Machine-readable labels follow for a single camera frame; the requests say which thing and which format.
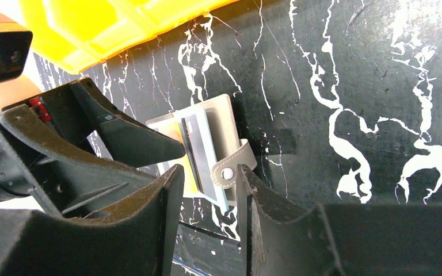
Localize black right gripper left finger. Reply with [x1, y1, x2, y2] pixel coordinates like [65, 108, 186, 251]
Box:
[0, 165, 184, 275]

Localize orange credit card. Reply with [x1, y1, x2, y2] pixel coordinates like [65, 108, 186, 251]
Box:
[158, 120, 199, 198]

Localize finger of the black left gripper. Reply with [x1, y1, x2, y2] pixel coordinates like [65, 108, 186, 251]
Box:
[37, 77, 186, 168]
[0, 105, 154, 218]

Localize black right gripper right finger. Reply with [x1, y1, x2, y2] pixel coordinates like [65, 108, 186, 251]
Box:
[236, 164, 442, 275]

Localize black credit card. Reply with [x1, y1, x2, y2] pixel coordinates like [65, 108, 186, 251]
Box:
[179, 109, 218, 202]

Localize grey card holder wallet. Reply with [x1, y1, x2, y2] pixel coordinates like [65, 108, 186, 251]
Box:
[146, 94, 257, 213]

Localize yellow plastic triple bin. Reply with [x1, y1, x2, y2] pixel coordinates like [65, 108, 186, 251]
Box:
[19, 0, 232, 74]

